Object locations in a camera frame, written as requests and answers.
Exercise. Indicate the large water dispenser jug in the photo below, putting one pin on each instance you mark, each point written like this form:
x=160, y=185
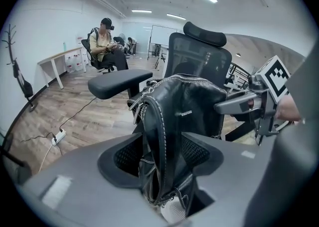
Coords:
x=79, y=40

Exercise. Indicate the white table with wooden top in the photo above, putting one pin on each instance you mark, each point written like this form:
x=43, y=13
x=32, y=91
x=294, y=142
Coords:
x=57, y=55

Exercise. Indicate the black metal railing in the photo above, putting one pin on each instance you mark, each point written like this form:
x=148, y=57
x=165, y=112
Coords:
x=239, y=71

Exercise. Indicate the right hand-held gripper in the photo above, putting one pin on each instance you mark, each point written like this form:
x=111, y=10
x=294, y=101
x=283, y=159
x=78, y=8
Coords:
x=271, y=76

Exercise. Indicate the white power strip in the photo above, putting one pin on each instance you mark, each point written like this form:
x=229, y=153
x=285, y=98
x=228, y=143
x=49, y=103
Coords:
x=59, y=136

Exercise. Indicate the black leather handbag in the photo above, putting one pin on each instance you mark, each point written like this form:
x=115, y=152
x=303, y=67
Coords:
x=194, y=101

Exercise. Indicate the green bottle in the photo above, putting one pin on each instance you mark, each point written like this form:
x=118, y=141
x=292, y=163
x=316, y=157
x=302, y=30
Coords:
x=64, y=46

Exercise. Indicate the black coat rack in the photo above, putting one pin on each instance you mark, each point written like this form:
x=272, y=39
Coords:
x=33, y=108

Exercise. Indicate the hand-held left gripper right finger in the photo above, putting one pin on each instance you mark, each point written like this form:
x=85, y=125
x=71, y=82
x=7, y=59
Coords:
x=229, y=178

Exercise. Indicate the black swivel chair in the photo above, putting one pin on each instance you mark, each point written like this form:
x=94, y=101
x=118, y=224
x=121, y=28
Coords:
x=86, y=46

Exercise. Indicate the group of clear water jugs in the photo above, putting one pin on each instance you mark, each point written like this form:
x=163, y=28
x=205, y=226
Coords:
x=74, y=61

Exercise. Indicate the black mesh office chair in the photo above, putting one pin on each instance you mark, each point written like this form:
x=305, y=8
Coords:
x=199, y=51

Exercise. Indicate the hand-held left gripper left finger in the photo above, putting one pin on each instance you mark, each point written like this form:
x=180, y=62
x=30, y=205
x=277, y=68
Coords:
x=99, y=201

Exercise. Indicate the whiteboard on stand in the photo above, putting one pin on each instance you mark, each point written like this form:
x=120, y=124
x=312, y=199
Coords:
x=162, y=35

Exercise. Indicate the black hanging bag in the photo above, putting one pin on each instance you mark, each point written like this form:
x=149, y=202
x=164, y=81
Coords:
x=26, y=86

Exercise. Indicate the person's right forearm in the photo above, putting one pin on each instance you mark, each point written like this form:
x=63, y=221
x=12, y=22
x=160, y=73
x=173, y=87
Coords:
x=286, y=109

